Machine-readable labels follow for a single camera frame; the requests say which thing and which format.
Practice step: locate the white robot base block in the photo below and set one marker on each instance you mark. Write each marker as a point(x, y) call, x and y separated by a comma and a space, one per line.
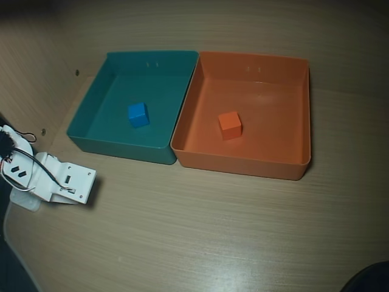
point(25, 202)

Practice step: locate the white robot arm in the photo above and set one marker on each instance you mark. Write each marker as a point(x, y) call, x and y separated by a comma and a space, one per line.
point(19, 149)

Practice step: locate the blue cube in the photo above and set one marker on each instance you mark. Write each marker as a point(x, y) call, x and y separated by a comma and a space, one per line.
point(137, 114)

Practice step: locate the orange plastic box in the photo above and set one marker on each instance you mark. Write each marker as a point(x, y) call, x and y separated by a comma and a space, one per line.
point(267, 127)

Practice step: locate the white wrist camera mount plate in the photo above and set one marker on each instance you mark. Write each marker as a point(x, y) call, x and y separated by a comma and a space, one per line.
point(79, 182)

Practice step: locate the dark round object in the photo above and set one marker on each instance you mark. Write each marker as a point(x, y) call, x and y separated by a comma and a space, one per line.
point(370, 280)

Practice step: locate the teal plastic box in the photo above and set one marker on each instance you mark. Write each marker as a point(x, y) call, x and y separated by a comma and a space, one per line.
point(109, 121)

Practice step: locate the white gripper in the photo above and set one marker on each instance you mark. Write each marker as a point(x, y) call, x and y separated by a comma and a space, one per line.
point(79, 181)

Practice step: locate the orange cube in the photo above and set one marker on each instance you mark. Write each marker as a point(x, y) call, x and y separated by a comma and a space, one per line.
point(228, 124)

